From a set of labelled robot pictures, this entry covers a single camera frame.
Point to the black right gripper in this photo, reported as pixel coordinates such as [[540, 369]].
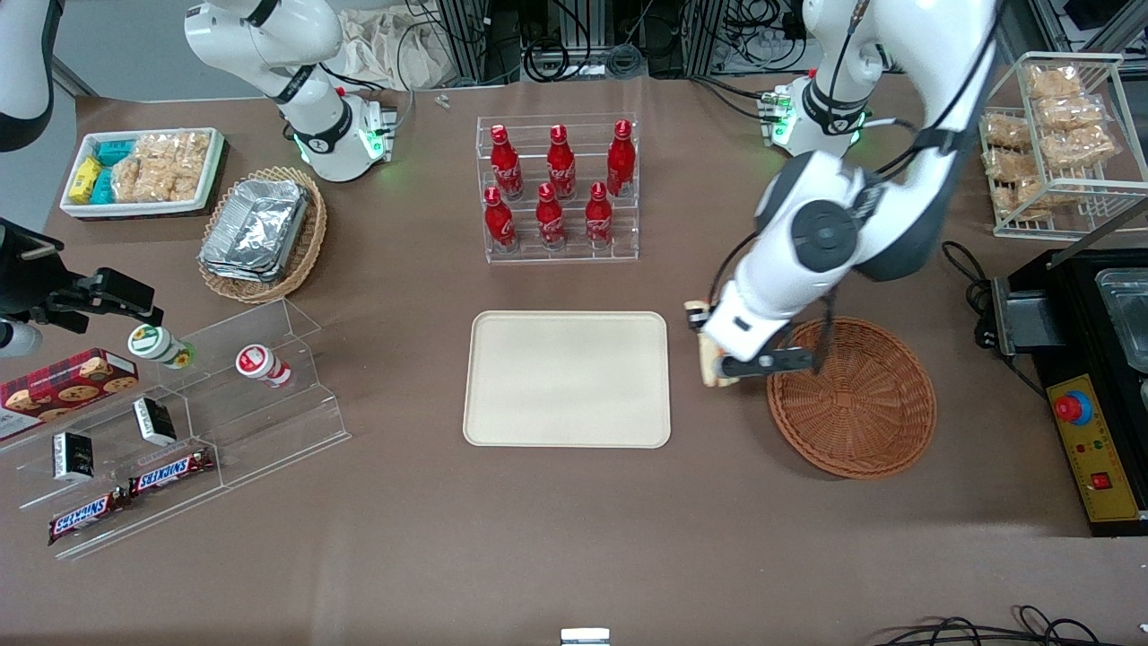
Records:
[[27, 281]]

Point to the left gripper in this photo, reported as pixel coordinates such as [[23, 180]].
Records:
[[695, 318]]

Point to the triangle sandwich with red filling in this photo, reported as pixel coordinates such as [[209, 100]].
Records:
[[715, 370]]

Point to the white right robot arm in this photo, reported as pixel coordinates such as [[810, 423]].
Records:
[[314, 126]]

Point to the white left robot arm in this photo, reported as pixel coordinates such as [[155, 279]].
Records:
[[897, 206]]

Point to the beige rectangular plastic tray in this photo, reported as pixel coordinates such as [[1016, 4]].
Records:
[[565, 377]]

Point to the round brown wicker basket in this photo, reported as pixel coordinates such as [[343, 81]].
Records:
[[861, 404]]

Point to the oval light wicker basket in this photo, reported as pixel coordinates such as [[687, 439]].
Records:
[[309, 242]]

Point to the green label yogurt bottle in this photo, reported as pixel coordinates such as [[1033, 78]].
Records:
[[157, 345]]

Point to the white rectangular snack bin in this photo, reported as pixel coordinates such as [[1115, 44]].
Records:
[[81, 208]]

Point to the teal snack packet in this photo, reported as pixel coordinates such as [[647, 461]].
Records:
[[103, 187], [115, 151]]

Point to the red cookie box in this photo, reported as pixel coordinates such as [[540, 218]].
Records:
[[63, 386]]

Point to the yellow snack packet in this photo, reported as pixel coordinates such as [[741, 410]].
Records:
[[85, 179]]

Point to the rice cracker bag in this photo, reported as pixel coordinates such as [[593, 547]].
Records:
[[166, 166]]

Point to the small black box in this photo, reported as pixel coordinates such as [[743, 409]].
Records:
[[154, 422], [73, 456]]

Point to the red cola bottle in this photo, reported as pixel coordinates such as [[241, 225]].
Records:
[[500, 224], [561, 166], [621, 161], [507, 166], [550, 222], [598, 221]]

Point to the stack of foil trays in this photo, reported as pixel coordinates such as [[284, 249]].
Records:
[[256, 229]]

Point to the red label yogurt bottle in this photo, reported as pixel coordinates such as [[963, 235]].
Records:
[[262, 364]]

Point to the clear acrylic bottle rack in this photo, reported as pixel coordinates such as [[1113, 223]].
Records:
[[556, 256]]

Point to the snickers chocolate bar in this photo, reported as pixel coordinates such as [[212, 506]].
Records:
[[88, 516], [170, 472]]

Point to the clear acrylic tiered shelf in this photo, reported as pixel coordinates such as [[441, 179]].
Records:
[[269, 431]]

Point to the black power plug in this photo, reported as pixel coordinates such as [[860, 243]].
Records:
[[985, 334]]

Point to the grey metal box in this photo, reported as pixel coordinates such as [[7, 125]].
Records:
[[1027, 314]]

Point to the small white metal object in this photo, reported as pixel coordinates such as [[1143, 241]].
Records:
[[585, 637]]

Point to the fried snack bag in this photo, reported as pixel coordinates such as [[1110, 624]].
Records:
[[1072, 114], [1009, 166], [1006, 130], [1018, 199], [1081, 146], [1054, 82]]

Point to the white crumpled cloth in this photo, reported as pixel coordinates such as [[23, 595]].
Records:
[[395, 49]]

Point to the black fryer machine yellow panel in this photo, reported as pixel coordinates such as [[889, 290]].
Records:
[[1090, 449]]

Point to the metal fryer pan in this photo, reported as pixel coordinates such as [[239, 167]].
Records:
[[1128, 318]]

